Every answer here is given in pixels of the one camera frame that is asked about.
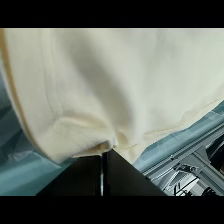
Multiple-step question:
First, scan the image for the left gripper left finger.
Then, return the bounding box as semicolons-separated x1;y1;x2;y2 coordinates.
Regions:
36;153;103;197

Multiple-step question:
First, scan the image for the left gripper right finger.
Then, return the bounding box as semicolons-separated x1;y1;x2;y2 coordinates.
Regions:
105;148;167;197

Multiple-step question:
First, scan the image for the cream T-shirt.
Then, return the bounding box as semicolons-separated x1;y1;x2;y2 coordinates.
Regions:
0;27;224;165

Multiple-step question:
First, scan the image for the silver frame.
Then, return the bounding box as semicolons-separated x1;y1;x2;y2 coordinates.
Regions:
141;122;224;197

